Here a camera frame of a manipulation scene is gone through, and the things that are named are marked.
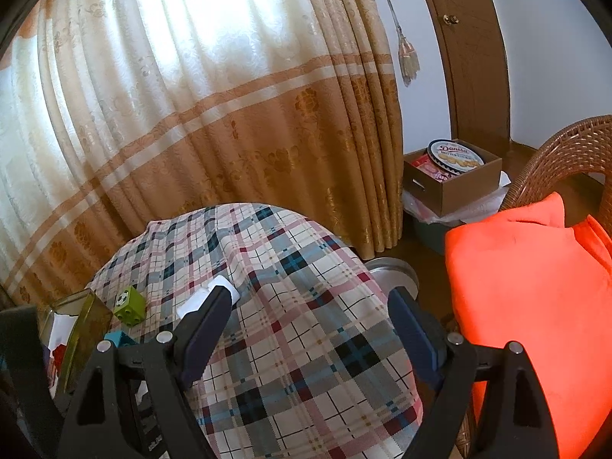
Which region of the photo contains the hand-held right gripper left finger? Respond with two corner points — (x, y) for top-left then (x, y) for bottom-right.
(57, 286), (233, 459)

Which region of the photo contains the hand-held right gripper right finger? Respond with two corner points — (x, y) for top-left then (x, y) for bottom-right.
(387, 287), (558, 459)

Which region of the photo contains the white and grey carton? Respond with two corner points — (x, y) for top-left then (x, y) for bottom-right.
(176, 276), (240, 320)

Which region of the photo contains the green toy block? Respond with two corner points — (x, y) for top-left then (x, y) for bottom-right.
(113, 287), (146, 327)

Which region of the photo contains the shallow cardboard tray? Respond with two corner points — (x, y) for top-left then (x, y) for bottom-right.
(37, 289), (114, 393)

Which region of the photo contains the round metal pan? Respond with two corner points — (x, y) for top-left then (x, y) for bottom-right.
(366, 257), (419, 297)

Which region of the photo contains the plaid tablecloth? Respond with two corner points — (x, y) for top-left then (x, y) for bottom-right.
(88, 203), (424, 459)

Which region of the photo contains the grey bin with plastic liner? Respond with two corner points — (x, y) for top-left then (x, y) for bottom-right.
(402, 172), (512, 256)

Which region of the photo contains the orange cushion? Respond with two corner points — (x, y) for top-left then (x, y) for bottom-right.
(444, 192), (612, 459)

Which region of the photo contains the brown cardboard box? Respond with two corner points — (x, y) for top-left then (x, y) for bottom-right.
(403, 146), (503, 218)

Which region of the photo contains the pink package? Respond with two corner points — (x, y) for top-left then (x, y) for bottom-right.
(413, 153), (452, 182)

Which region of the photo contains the round cookie tin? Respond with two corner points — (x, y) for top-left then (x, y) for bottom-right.
(427, 138), (483, 173)

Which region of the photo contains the wicker chair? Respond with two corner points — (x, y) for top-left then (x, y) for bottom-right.
(454, 115), (612, 459)

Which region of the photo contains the cream and orange curtain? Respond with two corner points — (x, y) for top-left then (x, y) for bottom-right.
(0, 0), (405, 307)

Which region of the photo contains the curtain tassel tieback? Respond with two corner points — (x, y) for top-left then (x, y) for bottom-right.
(373, 0), (422, 88)

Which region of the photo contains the wooden cabinet door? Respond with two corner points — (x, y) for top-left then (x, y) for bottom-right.
(411, 0), (512, 154)

